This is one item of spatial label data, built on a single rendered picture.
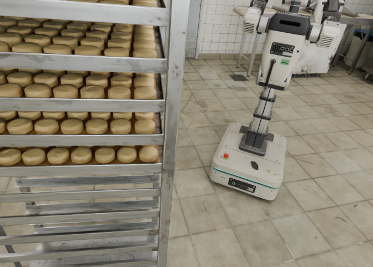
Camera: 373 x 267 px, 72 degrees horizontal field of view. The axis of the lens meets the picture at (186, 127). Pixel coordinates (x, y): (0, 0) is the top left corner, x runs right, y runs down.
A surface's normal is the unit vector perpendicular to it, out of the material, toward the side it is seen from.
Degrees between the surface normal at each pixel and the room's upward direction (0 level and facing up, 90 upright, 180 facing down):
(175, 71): 90
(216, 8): 90
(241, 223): 0
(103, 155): 0
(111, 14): 90
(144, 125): 0
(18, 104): 90
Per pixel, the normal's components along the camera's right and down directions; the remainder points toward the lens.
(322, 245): 0.09, -0.83
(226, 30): 0.26, 0.55
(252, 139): -0.36, 0.49
